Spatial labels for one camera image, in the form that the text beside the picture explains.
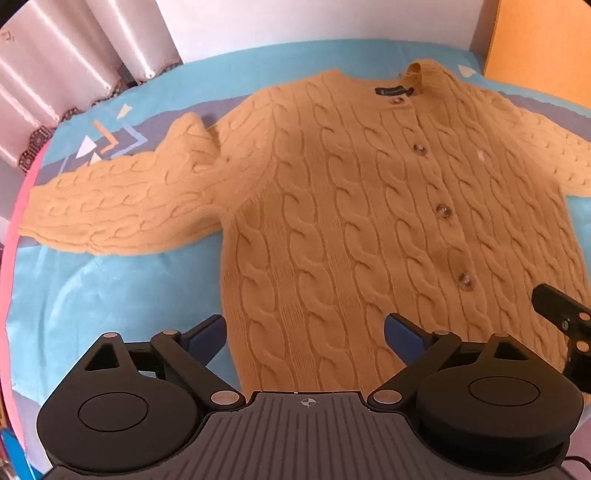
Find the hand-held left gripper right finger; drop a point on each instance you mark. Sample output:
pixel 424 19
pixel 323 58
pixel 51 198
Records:
pixel 400 334

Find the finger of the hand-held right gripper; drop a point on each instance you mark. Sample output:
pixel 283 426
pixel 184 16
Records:
pixel 551 304

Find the orange wooden cabinet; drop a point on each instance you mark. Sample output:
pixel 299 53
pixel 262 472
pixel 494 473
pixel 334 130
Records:
pixel 540 46

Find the pink cloth edge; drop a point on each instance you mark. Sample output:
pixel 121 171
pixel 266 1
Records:
pixel 11 258

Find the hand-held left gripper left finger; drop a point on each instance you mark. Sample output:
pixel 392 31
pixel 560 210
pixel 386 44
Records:
pixel 208 336

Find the white pleated curtain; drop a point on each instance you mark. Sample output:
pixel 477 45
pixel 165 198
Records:
pixel 69 55

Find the teal and grey printed bedsheet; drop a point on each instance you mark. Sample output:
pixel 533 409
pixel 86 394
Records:
pixel 115 286

